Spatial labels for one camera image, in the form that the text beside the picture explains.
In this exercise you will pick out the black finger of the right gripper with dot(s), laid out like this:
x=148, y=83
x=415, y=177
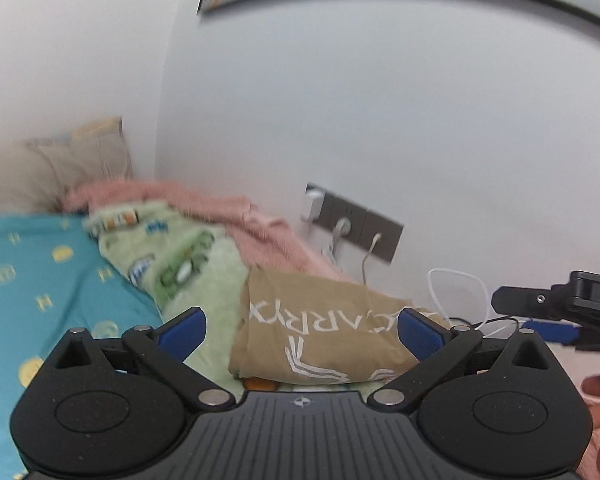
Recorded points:
x=540, y=304

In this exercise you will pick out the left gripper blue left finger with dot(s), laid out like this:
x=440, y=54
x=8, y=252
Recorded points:
x=159, y=353

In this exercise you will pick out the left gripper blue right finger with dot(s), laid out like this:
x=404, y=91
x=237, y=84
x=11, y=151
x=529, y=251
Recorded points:
x=442, y=354

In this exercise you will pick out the tan t-shirt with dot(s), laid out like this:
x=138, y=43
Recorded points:
x=301, y=330

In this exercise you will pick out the green cartoon fleece blanket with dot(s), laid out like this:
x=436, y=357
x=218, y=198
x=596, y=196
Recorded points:
x=180, y=262

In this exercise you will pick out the teal smiley bed sheet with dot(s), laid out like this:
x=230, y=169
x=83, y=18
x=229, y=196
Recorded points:
x=52, y=278

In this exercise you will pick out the pink fuzzy blanket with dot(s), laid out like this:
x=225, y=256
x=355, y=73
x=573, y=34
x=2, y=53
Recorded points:
x=262, y=240

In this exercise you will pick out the grey pillow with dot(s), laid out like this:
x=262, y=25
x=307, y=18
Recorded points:
x=36, y=174

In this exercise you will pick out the grey wall socket panel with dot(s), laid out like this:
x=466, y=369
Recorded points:
x=365, y=224

